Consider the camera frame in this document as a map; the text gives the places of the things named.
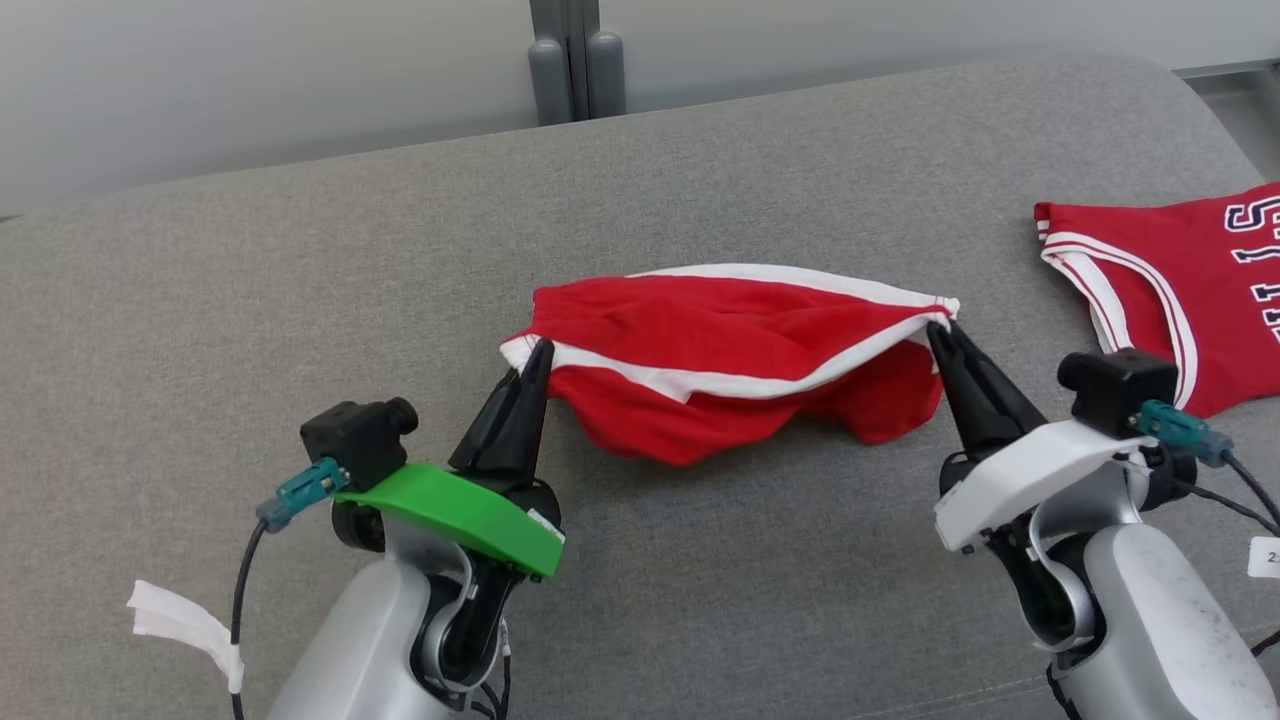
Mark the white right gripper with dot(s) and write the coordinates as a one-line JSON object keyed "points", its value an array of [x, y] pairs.
{"points": [[1020, 475]]}

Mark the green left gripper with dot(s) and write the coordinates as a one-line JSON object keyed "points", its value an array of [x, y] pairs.
{"points": [[460, 510]]}

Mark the red white-trimmed shorts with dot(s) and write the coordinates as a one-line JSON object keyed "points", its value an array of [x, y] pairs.
{"points": [[720, 330]]}

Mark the red white sports jersey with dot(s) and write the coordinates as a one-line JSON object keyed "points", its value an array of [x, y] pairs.
{"points": [[1180, 280]]}

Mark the white tape tag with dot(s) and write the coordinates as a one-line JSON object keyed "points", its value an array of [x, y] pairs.
{"points": [[170, 615]]}

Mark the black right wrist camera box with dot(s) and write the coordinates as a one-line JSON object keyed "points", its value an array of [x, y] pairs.
{"points": [[1115, 390]]}

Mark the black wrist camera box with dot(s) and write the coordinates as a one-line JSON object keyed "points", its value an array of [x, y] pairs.
{"points": [[1115, 390], [355, 440]]}

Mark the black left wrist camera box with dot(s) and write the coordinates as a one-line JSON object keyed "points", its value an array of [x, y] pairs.
{"points": [[355, 440]]}

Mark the grey partition post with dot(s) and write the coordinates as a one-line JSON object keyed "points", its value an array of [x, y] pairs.
{"points": [[548, 70]]}

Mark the grey partition base rail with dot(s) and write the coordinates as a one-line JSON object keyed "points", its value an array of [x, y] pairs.
{"points": [[1230, 72]]}

